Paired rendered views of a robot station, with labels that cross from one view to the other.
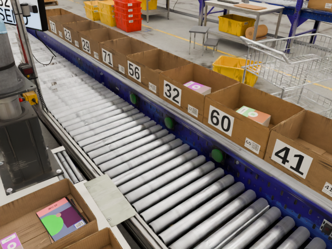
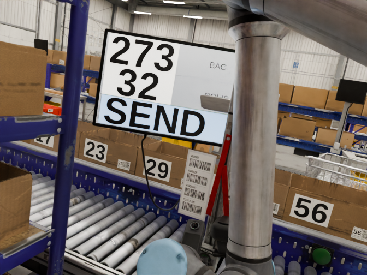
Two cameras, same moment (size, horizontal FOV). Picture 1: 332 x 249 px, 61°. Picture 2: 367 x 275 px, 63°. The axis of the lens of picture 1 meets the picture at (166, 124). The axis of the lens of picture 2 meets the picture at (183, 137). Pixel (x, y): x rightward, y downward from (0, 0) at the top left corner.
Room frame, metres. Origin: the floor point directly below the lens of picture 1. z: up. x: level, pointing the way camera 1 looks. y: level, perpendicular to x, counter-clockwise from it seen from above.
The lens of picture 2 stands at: (1.07, 1.39, 1.42)
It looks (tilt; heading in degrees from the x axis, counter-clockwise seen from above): 10 degrees down; 329
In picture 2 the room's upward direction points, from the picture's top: 9 degrees clockwise
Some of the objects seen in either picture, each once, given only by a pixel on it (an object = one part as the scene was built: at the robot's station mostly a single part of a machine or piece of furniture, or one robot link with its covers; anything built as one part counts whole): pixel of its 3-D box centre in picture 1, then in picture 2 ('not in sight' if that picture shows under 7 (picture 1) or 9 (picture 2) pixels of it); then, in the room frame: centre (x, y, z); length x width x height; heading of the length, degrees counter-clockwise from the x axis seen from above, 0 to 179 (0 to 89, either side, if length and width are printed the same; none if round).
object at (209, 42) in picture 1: (204, 41); not in sight; (5.23, -0.69, 0.21); 0.50 x 0.42 x 0.44; 73
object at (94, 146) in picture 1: (121, 136); not in sight; (1.40, 0.27, 0.72); 0.52 x 0.05 x 0.05; 129
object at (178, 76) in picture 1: (197, 90); not in sight; (1.55, -0.19, 0.96); 0.39 x 0.29 x 0.17; 39
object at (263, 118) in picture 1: (251, 119); not in sight; (1.29, -0.46, 0.92); 0.16 x 0.11 x 0.07; 50
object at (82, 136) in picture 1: (110, 127); not in sight; (1.50, 0.35, 0.72); 0.52 x 0.05 x 0.05; 129
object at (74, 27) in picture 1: (85, 34); (120, 149); (2.79, 0.80, 0.96); 0.39 x 0.29 x 0.17; 38
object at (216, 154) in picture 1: (216, 155); not in sight; (1.12, -0.26, 0.81); 0.07 x 0.01 x 0.07; 39
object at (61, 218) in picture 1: (62, 219); not in sight; (0.75, 0.41, 0.78); 0.19 x 0.14 x 0.02; 43
